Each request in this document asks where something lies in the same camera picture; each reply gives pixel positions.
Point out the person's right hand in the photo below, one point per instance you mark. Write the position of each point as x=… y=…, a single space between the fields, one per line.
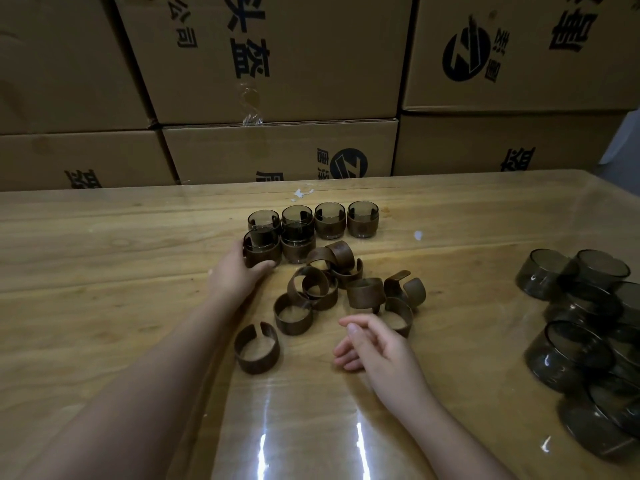
x=390 y=369

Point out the person's left hand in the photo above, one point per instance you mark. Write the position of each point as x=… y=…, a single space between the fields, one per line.
x=232 y=282

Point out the smoky tinted glass cup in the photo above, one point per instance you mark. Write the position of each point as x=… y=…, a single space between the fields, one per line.
x=264 y=216
x=363 y=207
x=330 y=208
x=298 y=232
x=297 y=211
x=262 y=239

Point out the pile of brown sleeve rings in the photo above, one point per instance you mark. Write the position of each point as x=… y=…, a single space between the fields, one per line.
x=345 y=252

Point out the cluster of smoky glass cups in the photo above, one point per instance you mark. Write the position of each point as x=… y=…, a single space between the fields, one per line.
x=565 y=354

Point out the person's left forearm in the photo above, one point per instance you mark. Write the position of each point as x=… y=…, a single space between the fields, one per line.
x=140 y=404

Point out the white paper scrap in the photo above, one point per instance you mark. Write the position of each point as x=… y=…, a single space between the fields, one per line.
x=299 y=193

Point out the stack of brown cardboard boxes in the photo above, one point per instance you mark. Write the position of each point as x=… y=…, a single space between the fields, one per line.
x=280 y=149

